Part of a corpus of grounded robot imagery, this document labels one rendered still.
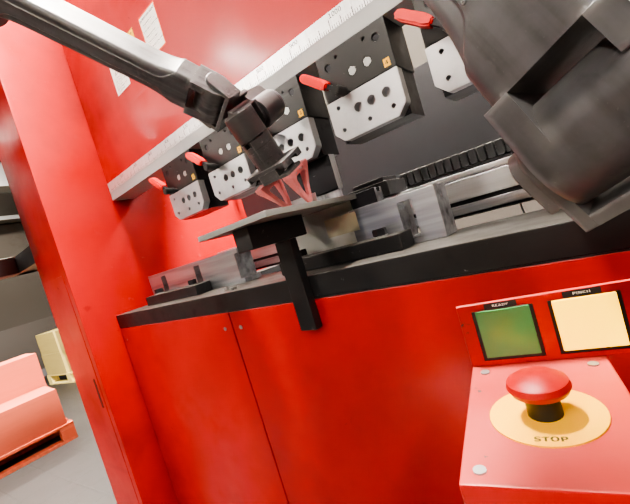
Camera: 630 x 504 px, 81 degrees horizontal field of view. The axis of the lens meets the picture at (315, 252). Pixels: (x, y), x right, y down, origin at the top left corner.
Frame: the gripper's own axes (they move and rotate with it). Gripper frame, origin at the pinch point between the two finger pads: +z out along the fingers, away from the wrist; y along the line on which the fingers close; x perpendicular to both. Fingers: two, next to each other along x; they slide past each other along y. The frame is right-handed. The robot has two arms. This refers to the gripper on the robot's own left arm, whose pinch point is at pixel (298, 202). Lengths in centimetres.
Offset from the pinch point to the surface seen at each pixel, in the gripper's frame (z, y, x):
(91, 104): -48, 79, -31
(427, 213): 11.7, -21.2, -2.7
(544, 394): 4, -41, 37
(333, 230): 9.9, -0.8, -3.2
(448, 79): -5.7, -30.5, -11.6
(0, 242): -65, 700, -145
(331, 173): 0.6, -3.0, -10.5
